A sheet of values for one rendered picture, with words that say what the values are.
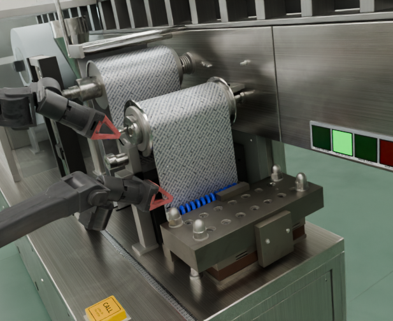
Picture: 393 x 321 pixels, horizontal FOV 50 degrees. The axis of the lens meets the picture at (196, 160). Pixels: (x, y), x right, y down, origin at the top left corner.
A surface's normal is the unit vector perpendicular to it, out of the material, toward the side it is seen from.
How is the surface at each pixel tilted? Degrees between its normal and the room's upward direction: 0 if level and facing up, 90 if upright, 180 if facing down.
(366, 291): 0
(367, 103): 90
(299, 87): 90
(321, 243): 0
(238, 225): 0
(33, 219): 107
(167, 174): 90
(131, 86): 92
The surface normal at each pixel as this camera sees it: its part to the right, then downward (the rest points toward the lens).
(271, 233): 0.54, 0.22
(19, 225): 0.76, 0.39
